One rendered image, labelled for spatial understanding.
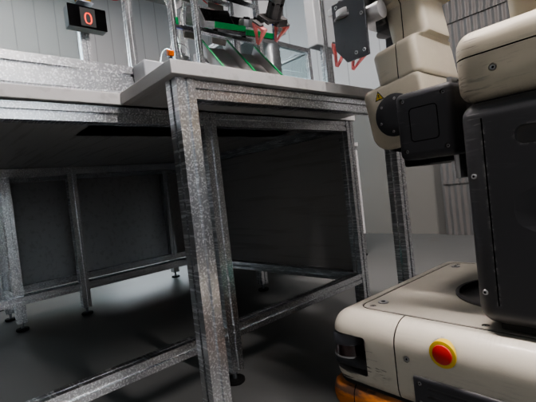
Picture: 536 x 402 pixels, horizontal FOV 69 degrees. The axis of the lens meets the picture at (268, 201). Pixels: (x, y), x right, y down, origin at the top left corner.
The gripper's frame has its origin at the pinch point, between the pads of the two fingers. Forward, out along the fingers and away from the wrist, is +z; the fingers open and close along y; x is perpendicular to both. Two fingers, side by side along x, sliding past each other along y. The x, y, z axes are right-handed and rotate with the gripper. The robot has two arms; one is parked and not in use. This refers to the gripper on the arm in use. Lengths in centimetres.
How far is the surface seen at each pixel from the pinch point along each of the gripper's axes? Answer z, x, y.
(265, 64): 13.6, -5.2, -8.0
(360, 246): 58, 70, -9
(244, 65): 9.6, -1.6, 8.0
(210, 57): 8.7, -8.8, 19.0
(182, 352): 48, 67, 79
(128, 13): 44, -128, -13
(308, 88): -12, 47, 32
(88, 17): -1, -29, 56
